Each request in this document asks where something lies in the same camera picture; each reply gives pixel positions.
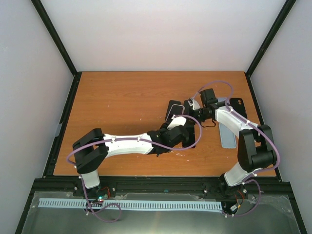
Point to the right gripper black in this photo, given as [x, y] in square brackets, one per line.
[190, 114]

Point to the lilac phone case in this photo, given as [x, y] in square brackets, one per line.
[221, 99]

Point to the blue-edged black smartphone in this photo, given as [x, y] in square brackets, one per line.
[174, 102]

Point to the light blue phone case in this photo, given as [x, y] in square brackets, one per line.
[227, 137]

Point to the black phone case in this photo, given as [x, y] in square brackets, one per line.
[238, 106]

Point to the beige phone case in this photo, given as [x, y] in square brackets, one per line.
[173, 109]

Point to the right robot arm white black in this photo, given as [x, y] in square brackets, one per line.
[256, 150]

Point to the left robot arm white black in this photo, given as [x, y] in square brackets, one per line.
[95, 146]

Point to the small green circuit board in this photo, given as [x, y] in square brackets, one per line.
[103, 197]

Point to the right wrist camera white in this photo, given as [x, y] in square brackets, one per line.
[194, 105]

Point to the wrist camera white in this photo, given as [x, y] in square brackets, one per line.
[194, 105]
[176, 121]

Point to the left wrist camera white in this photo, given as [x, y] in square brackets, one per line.
[176, 121]

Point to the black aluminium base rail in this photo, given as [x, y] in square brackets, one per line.
[206, 187]

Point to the right black frame post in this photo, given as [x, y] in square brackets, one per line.
[282, 15]

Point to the black frame post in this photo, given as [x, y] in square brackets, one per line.
[282, 15]
[40, 9]

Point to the light blue cable duct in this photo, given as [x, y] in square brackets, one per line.
[132, 205]

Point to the left black frame post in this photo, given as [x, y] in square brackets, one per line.
[40, 9]

